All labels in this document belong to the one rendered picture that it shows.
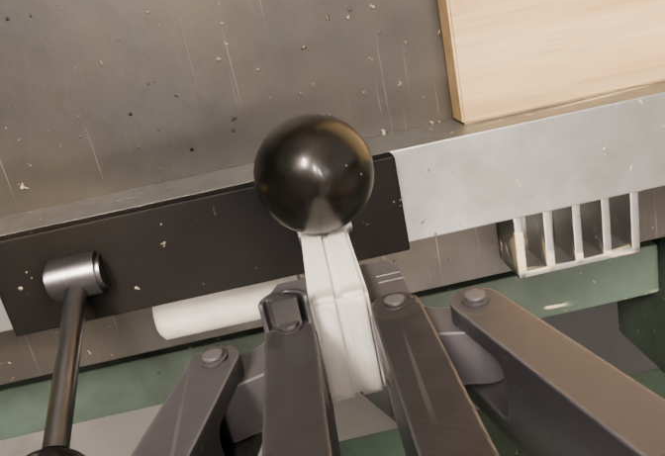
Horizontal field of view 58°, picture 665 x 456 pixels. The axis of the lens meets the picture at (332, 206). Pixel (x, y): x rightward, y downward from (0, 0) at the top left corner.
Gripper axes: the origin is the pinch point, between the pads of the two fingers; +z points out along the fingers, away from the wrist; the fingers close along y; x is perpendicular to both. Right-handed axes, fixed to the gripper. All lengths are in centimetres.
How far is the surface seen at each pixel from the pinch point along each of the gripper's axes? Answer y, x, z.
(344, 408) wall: -8, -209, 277
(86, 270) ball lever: -11.1, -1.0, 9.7
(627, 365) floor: 86, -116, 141
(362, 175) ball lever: 1.5, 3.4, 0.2
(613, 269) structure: 19.7, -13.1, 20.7
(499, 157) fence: 9.4, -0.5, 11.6
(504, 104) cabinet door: 10.7, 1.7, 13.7
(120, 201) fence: -9.8, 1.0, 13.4
